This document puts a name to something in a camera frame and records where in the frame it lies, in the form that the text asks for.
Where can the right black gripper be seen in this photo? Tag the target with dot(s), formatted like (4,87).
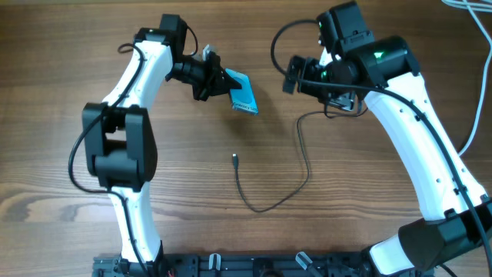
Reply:
(309,68)

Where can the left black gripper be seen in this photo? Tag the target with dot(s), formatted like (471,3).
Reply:
(213,84)

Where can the blue smartphone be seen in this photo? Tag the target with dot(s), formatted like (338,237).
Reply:
(242,99)

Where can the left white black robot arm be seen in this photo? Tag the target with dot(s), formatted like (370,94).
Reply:
(120,147)

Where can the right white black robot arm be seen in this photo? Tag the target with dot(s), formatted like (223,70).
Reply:
(358,69)

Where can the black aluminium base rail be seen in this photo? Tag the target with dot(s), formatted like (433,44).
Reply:
(236,265)

